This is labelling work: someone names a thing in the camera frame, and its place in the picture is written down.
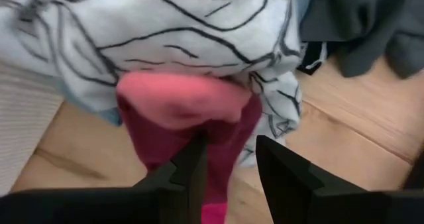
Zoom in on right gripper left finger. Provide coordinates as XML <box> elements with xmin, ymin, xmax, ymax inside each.
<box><xmin>0</xmin><ymin>133</ymin><xmax>209</xmax><ymax>224</ymax></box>

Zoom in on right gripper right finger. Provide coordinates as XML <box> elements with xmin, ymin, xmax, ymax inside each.
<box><xmin>255</xmin><ymin>134</ymin><xmax>424</xmax><ymax>224</ymax></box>

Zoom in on pink and maroon sock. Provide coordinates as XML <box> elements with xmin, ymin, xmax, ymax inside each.
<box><xmin>115</xmin><ymin>70</ymin><xmax>264</xmax><ymax>224</ymax></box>

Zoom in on white perforated plastic basket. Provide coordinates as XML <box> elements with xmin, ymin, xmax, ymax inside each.
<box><xmin>0</xmin><ymin>60</ymin><xmax>66</xmax><ymax>197</ymax></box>

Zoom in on white cloth with black lines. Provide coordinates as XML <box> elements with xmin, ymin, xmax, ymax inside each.
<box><xmin>0</xmin><ymin>0</ymin><xmax>304</xmax><ymax>167</ymax></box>

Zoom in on dark grey cloth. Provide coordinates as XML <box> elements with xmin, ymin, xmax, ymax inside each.
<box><xmin>299</xmin><ymin>0</ymin><xmax>424</xmax><ymax>79</ymax></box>

